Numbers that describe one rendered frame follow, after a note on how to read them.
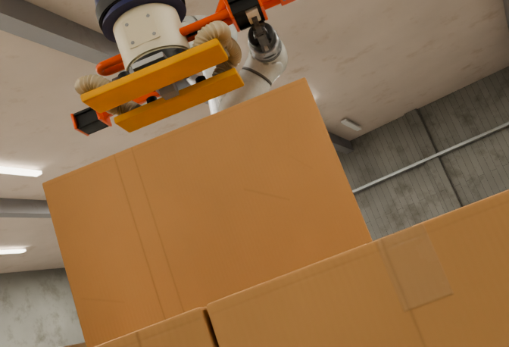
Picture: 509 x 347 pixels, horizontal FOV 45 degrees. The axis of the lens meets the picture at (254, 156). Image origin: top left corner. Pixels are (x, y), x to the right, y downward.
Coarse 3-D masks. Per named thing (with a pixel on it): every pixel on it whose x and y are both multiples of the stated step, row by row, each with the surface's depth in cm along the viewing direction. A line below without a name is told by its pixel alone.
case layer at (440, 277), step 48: (384, 240) 59; (432, 240) 58; (480, 240) 58; (288, 288) 60; (336, 288) 59; (384, 288) 58; (432, 288) 58; (480, 288) 57; (144, 336) 61; (192, 336) 60; (240, 336) 59; (288, 336) 59; (336, 336) 58; (384, 336) 57; (432, 336) 57; (480, 336) 56
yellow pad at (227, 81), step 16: (208, 80) 156; (224, 80) 157; (240, 80) 161; (176, 96) 157; (192, 96) 159; (208, 96) 163; (128, 112) 159; (144, 112) 158; (160, 112) 162; (176, 112) 166; (128, 128) 164
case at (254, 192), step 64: (192, 128) 129; (256, 128) 127; (320, 128) 124; (64, 192) 130; (128, 192) 128; (192, 192) 126; (256, 192) 124; (320, 192) 122; (64, 256) 127; (128, 256) 125; (192, 256) 123; (256, 256) 121; (320, 256) 119; (128, 320) 122
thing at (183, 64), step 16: (176, 48) 143; (192, 48) 138; (208, 48) 138; (160, 64) 139; (176, 64) 139; (192, 64) 142; (208, 64) 145; (128, 80) 139; (144, 80) 141; (160, 80) 144; (176, 80) 147; (80, 96) 141; (96, 96) 140; (112, 96) 143; (128, 96) 146
